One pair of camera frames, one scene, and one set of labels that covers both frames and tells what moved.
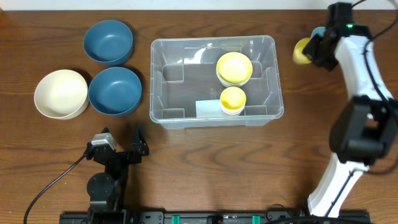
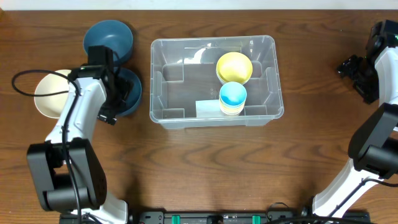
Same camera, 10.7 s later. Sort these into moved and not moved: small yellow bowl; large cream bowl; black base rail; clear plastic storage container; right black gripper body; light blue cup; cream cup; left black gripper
Moved: light blue cup; right black gripper body; left black gripper
Not moved: black base rail; clear plastic storage container; small yellow bowl; large cream bowl; cream cup
